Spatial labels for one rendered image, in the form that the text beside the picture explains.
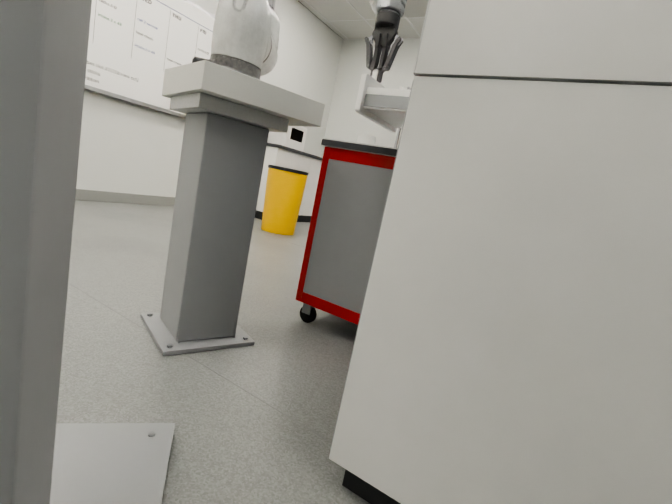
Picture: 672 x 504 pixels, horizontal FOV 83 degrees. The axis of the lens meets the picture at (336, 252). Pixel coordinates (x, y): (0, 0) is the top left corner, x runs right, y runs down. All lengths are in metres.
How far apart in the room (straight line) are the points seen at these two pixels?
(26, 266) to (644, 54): 0.75
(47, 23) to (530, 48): 0.58
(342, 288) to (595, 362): 1.02
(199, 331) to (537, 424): 1.00
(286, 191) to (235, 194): 2.55
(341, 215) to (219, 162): 0.52
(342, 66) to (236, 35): 5.44
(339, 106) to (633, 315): 6.07
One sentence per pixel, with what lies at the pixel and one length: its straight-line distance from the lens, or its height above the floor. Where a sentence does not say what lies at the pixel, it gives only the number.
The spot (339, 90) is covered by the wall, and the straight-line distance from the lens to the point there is 6.58.
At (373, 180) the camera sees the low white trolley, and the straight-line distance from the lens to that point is 1.44.
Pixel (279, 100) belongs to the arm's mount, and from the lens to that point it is 1.20.
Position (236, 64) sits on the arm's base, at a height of 0.87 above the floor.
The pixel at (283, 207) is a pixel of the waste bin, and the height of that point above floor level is 0.27.
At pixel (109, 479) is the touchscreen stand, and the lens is 0.84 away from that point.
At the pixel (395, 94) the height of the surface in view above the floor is 0.88.
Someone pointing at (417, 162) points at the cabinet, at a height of 0.66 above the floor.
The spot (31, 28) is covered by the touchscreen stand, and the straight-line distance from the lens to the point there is 0.46.
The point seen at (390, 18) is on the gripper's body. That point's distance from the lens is 1.37.
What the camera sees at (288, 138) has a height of 1.02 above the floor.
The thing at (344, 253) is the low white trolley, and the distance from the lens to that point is 1.48.
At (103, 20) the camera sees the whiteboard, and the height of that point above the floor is 1.52.
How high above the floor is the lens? 0.60
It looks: 10 degrees down
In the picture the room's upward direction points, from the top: 12 degrees clockwise
